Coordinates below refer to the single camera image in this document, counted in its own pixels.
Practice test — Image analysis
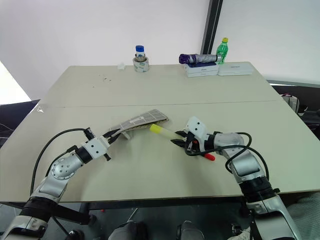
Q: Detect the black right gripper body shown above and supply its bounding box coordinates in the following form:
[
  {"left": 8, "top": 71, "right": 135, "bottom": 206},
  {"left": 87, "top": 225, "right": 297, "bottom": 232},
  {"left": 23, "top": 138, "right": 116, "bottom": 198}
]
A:
[{"left": 182, "top": 131, "right": 201, "bottom": 157}]

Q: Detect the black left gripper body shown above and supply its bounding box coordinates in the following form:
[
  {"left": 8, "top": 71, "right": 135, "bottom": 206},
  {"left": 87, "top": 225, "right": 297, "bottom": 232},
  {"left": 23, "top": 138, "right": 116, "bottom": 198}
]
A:
[{"left": 100, "top": 134, "right": 113, "bottom": 162}]

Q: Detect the yellow cap highlighter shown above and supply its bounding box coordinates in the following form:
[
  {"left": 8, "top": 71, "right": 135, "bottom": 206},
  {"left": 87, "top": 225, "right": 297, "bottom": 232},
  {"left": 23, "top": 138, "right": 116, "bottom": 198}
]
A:
[{"left": 149, "top": 123, "right": 180, "bottom": 141}]

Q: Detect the grid pattern zip pouch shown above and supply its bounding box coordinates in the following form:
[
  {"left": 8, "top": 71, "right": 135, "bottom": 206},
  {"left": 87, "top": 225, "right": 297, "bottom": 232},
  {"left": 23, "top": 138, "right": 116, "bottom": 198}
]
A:
[{"left": 108, "top": 108, "right": 171, "bottom": 141}]

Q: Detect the white box blue band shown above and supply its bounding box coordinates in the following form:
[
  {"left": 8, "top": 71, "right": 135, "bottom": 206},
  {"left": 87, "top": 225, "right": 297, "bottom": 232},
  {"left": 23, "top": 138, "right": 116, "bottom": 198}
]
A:
[{"left": 185, "top": 62, "right": 220, "bottom": 78}]

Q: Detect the wide tape roll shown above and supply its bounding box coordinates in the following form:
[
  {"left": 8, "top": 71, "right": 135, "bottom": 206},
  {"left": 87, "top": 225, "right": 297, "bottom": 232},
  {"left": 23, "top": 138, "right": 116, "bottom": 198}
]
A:
[{"left": 132, "top": 56, "right": 150, "bottom": 74}]

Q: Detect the purple grey folded umbrella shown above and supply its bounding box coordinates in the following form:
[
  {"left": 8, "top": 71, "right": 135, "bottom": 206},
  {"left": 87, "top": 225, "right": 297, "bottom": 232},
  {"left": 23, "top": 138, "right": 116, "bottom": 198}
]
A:
[{"left": 178, "top": 53, "right": 219, "bottom": 65}]

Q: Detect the flat white box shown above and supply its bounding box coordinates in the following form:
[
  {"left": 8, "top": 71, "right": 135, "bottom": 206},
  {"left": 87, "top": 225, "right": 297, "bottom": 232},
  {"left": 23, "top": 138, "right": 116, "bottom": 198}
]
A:
[{"left": 217, "top": 62, "right": 254, "bottom": 77}]

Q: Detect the blue cap white bottle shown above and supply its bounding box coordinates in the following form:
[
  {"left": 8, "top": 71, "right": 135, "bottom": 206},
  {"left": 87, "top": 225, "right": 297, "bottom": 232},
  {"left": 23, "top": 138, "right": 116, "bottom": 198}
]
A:
[{"left": 134, "top": 44, "right": 146, "bottom": 59}]

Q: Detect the dark rounded shape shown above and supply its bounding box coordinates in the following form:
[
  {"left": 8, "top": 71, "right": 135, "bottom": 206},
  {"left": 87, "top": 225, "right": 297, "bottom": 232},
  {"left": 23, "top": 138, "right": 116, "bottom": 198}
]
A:
[
  {"left": 175, "top": 219, "right": 202, "bottom": 240},
  {"left": 108, "top": 219, "right": 147, "bottom": 240}
]

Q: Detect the green bottle yellow cap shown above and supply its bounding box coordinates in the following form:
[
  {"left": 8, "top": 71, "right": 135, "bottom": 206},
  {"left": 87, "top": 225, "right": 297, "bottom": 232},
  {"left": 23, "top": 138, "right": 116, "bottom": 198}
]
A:
[{"left": 215, "top": 37, "right": 230, "bottom": 65}]

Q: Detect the grey knit cloth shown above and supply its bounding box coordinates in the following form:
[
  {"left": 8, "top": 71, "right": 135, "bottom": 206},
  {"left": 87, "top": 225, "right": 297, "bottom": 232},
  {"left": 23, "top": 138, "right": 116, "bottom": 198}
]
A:
[{"left": 284, "top": 192, "right": 320, "bottom": 240}]

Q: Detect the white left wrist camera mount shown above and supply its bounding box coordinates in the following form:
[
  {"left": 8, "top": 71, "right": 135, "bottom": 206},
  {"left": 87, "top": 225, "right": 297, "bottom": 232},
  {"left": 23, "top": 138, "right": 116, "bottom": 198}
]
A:
[{"left": 83, "top": 136, "right": 111, "bottom": 160}]

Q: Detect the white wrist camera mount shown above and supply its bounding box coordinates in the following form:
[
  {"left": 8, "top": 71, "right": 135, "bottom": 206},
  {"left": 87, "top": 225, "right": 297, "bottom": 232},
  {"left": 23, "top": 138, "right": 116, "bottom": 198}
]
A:
[
  {"left": 184, "top": 116, "right": 209, "bottom": 152},
  {"left": 83, "top": 136, "right": 111, "bottom": 160}
]

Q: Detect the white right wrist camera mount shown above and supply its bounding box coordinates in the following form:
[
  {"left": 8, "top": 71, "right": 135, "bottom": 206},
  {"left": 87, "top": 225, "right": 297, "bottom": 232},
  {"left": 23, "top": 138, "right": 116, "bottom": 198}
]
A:
[{"left": 184, "top": 116, "right": 209, "bottom": 152}]

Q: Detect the black table frame bar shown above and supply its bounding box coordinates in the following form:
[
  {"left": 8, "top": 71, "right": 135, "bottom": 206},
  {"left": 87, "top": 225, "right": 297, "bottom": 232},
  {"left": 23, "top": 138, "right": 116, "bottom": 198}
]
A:
[{"left": 79, "top": 196, "right": 247, "bottom": 210}]

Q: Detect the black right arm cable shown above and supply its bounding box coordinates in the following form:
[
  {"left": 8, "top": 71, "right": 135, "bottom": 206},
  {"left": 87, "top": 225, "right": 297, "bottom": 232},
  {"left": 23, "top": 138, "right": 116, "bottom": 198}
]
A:
[{"left": 184, "top": 132, "right": 270, "bottom": 183}]

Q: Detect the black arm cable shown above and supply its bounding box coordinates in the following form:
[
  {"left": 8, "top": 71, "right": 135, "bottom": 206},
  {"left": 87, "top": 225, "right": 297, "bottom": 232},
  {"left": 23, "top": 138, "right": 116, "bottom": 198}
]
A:
[
  {"left": 184, "top": 132, "right": 270, "bottom": 183},
  {"left": 29, "top": 127, "right": 94, "bottom": 198}
]

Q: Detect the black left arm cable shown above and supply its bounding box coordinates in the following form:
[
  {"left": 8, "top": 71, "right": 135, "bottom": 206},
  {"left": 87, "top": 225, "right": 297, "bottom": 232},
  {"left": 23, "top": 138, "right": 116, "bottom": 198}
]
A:
[{"left": 29, "top": 127, "right": 94, "bottom": 198}]

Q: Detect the white device with wires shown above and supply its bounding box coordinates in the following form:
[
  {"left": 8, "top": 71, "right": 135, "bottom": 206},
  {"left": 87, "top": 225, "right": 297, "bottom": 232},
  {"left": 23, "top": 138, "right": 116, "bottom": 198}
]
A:
[{"left": 281, "top": 93, "right": 301, "bottom": 113}]

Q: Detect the dark vertical wall pillar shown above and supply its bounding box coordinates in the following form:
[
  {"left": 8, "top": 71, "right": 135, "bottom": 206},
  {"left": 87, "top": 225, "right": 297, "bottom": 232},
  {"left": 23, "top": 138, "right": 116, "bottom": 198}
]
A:
[{"left": 200, "top": 0, "right": 224, "bottom": 55}]

